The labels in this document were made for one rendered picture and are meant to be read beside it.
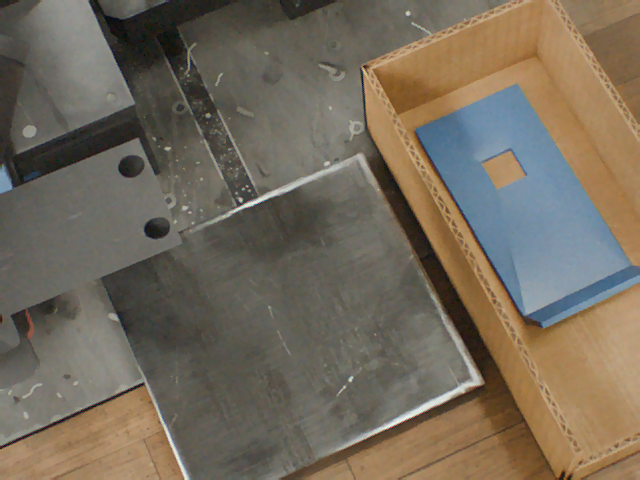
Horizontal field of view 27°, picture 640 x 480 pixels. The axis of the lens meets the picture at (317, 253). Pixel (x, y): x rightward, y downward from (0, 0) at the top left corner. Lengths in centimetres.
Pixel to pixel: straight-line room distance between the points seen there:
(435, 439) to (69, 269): 30
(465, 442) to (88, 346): 22
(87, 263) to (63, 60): 28
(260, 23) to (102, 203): 38
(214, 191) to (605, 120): 23
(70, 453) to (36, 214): 29
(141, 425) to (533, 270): 24
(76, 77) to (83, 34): 3
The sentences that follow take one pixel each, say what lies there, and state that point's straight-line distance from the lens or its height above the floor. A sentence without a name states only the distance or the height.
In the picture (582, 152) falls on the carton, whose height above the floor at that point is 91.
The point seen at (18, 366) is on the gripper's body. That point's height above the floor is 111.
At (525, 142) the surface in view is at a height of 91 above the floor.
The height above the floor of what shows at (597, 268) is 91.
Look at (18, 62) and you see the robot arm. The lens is 46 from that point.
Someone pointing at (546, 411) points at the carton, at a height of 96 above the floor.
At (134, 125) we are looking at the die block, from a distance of 76.
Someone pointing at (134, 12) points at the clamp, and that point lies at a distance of 79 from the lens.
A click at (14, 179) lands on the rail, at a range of 73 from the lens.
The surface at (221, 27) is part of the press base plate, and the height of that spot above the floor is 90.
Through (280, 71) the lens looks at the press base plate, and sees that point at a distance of 84.
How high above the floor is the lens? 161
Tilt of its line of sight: 66 degrees down
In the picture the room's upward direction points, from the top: 10 degrees counter-clockwise
